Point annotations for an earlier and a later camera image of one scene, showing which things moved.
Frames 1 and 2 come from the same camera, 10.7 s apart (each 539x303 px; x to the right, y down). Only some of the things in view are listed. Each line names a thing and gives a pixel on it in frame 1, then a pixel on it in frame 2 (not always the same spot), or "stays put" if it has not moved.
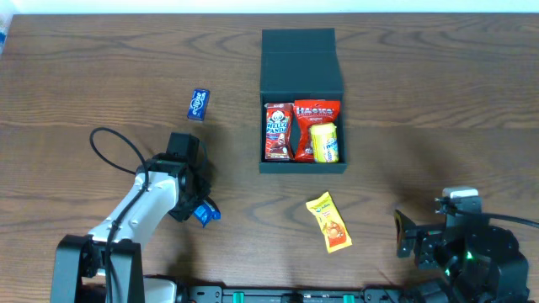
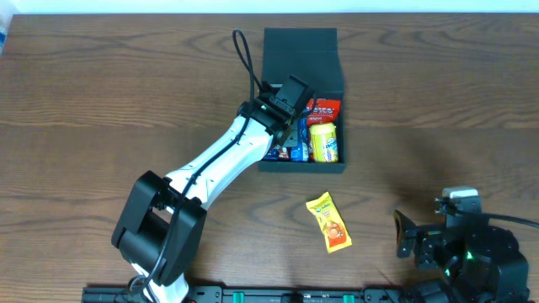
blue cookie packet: [206, 212] -> [301, 152]
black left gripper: [195, 199] -> [288, 137]
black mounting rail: [369, 295] stays put
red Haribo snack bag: [309, 112] stays put
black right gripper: [419, 236] stays put
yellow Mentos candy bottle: [325, 142] stays put
